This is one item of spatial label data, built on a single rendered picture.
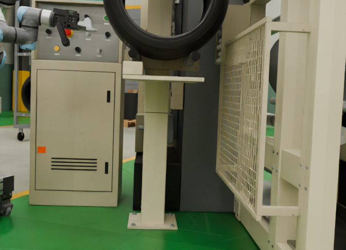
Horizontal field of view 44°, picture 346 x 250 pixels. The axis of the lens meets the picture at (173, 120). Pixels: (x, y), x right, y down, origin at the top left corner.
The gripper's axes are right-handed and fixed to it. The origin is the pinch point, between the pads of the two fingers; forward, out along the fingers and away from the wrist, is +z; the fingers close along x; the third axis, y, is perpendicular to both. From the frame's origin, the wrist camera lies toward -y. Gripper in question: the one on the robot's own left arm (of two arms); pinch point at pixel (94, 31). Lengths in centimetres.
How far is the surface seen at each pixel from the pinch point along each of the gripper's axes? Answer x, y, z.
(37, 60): 61, -16, -40
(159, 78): -10.6, -17.0, 33.4
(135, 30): -12.1, 2.0, 19.3
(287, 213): -59, -58, 84
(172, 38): -12.3, 1.2, 36.0
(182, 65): 24, -7, 45
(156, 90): 26.3, -22.5, 33.5
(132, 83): 996, -10, -22
